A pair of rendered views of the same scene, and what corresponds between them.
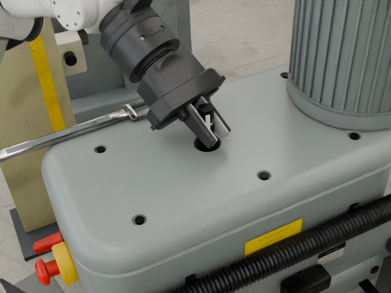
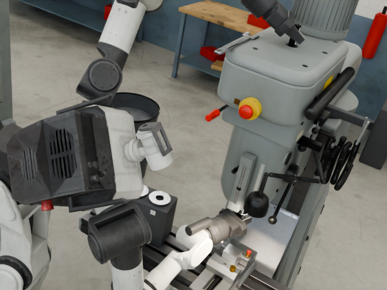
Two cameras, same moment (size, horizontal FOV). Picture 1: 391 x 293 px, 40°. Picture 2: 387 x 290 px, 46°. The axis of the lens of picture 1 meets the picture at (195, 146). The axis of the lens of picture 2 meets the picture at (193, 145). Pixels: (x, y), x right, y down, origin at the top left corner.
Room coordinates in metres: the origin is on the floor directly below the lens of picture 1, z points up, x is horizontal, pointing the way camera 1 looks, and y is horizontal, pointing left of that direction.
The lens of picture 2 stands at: (-0.28, 1.03, 2.28)
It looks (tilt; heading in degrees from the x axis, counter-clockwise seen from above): 31 degrees down; 318
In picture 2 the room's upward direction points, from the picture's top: 12 degrees clockwise
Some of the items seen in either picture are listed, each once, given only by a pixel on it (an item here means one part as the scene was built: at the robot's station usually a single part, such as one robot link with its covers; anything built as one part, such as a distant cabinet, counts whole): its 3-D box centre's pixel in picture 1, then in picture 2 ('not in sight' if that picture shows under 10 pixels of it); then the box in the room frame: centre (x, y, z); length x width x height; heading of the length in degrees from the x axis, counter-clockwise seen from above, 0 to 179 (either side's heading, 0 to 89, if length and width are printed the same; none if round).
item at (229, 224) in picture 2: not in sight; (223, 226); (0.55, 0.07, 1.22); 0.13 x 0.12 x 0.10; 7
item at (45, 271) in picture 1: (48, 270); (246, 111); (0.46, 0.21, 1.76); 0.04 x 0.03 x 0.04; 24
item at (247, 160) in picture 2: not in sight; (242, 182); (0.52, 0.08, 1.44); 0.04 x 0.04 x 0.21; 24
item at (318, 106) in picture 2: (281, 253); (331, 90); (0.44, -0.11, 1.79); 0.45 x 0.04 x 0.04; 114
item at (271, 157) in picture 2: not in sight; (257, 161); (0.56, -0.02, 1.47); 0.21 x 0.19 x 0.32; 24
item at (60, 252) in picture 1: (64, 263); (250, 108); (0.47, 0.19, 1.76); 0.06 x 0.02 x 0.06; 24
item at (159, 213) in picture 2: not in sight; (145, 212); (0.92, 0.15, 1.02); 0.22 x 0.12 x 0.20; 35
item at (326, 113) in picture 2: (290, 291); (318, 121); (0.46, -0.13, 1.66); 0.12 x 0.04 x 0.04; 114
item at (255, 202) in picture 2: not in sight; (257, 202); (0.39, 0.14, 1.48); 0.07 x 0.07 x 0.06
